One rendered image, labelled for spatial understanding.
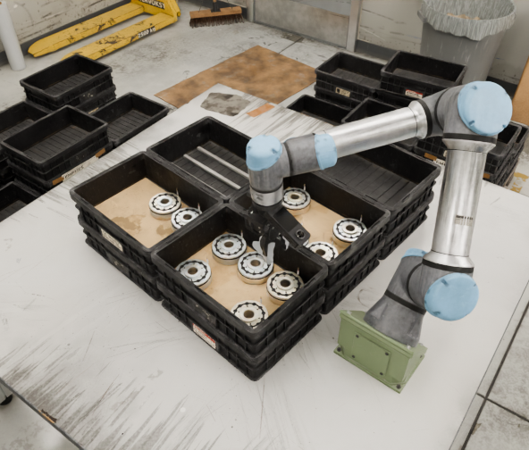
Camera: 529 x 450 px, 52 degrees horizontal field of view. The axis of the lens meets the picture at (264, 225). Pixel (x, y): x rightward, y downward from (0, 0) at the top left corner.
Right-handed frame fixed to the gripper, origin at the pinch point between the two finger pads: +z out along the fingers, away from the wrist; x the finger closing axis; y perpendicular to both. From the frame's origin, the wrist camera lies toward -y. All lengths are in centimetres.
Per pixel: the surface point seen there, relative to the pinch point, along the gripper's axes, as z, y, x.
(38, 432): 94, 67, 69
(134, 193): 18, 65, 1
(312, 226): 20.2, 11.2, -27.2
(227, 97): 38, 102, -77
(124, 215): 17, 59, 10
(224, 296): 16.2, 11.0, 11.2
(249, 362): 18.4, -7.2, 20.5
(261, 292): 17.0, 4.7, 3.2
